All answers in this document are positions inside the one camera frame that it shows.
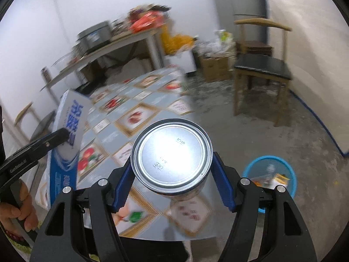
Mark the blue toothpaste box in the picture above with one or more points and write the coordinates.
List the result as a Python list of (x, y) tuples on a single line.
[(68, 142)]

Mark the crumpled plastic bags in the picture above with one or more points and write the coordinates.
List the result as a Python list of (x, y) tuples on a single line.
[(218, 43)]

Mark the yellow plastic bag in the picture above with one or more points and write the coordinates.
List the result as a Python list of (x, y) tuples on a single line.
[(174, 43)]

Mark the white sack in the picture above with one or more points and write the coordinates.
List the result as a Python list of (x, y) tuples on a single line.
[(131, 67)]

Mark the grey rice cooker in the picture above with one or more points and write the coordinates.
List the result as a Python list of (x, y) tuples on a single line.
[(94, 36)]

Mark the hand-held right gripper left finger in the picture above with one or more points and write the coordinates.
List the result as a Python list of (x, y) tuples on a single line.
[(122, 188)]

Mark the small dark canister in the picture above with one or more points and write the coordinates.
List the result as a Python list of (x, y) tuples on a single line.
[(46, 74)]

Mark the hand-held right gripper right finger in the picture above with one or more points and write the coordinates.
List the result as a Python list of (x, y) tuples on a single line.
[(222, 185)]

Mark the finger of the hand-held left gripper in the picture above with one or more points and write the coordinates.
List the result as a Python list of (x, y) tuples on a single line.
[(49, 143)]

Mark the long white-framed table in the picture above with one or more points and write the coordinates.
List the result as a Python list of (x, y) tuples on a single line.
[(122, 42)]

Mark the cardboard box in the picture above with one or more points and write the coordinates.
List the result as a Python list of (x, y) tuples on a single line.
[(216, 68)]

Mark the orange plastic bag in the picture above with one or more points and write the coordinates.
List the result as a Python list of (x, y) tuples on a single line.
[(144, 21)]

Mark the wooden chair black seat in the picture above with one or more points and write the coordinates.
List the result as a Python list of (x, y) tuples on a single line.
[(41, 125), (261, 68)]

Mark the red metal can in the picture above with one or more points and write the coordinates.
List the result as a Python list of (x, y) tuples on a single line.
[(171, 155)]

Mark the blue plastic basket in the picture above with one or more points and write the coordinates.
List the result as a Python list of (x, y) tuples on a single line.
[(261, 163)]

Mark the fruit print tablecloth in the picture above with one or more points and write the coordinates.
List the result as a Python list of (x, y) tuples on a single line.
[(152, 87)]

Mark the person's left hand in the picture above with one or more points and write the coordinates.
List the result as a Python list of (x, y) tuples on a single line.
[(30, 213)]

